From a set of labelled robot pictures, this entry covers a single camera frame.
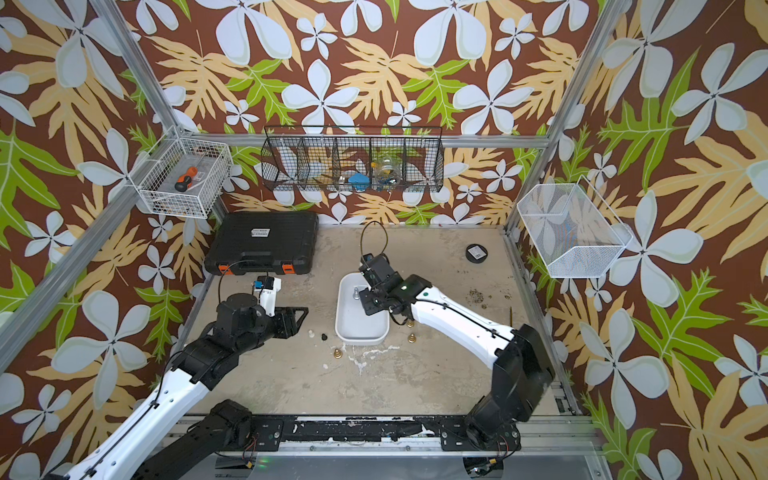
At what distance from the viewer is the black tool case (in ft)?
3.39

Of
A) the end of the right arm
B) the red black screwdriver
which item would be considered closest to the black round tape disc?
the end of the right arm

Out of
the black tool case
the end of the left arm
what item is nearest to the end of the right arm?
the end of the left arm

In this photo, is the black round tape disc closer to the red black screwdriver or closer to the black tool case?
the black tool case

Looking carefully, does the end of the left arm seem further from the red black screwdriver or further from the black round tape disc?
the black round tape disc

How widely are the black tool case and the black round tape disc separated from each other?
1.95ft

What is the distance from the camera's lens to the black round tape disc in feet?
3.69
